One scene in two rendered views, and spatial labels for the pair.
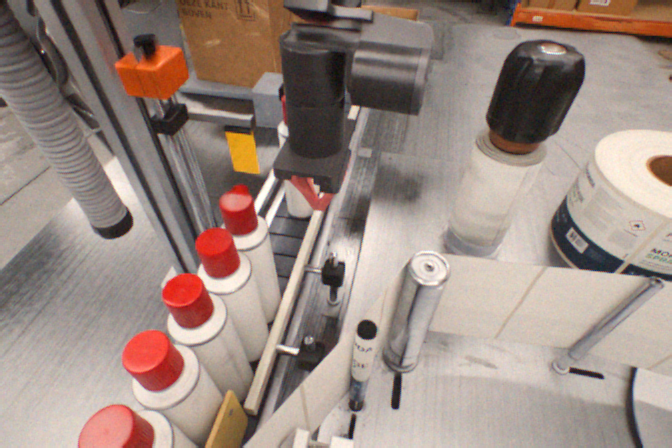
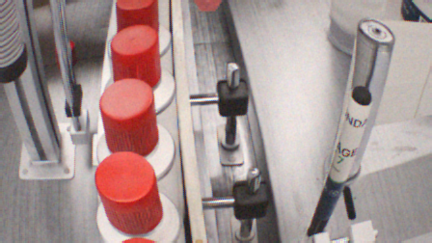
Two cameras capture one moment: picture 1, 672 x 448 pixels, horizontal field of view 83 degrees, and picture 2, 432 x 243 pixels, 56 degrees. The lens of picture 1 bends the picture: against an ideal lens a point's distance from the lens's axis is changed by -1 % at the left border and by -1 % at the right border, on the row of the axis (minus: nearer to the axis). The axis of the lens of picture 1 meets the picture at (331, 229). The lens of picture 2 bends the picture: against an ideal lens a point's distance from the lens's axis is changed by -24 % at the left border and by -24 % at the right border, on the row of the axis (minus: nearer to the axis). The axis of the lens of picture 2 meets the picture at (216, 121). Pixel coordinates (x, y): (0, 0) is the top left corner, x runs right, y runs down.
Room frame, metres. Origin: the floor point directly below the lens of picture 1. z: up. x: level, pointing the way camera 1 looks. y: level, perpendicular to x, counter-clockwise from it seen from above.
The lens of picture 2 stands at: (-0.03, 0.14, 1.28)
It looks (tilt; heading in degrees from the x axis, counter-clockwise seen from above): 48 degrees down; 340
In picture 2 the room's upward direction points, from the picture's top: 1 degrees clockwise
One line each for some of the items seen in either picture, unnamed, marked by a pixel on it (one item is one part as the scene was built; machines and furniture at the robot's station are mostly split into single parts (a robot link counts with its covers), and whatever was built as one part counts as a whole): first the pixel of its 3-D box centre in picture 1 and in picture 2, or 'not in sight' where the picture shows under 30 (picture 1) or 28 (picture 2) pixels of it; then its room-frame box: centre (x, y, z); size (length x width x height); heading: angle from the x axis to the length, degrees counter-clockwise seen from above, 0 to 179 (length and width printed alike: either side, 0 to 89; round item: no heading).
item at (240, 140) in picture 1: (242, 150); not in sight; (0.33, 0.09, 1.09); 0.03 x 0.01 x 0.06; 77
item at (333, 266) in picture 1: (333, 278); (231, 106); (0.31, 0.00, 0.89); 0.03 x 0.03 x 0.12; 77
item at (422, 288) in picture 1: (412, 318); (361, 107); (0.20, -0.09, 0.97); 0.05 x 0.05 x 0.19
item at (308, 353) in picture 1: (298, 357); (230, 208); (0.19, 0.04, 0.89); 0.06 x 0.03 x 0.12; 77
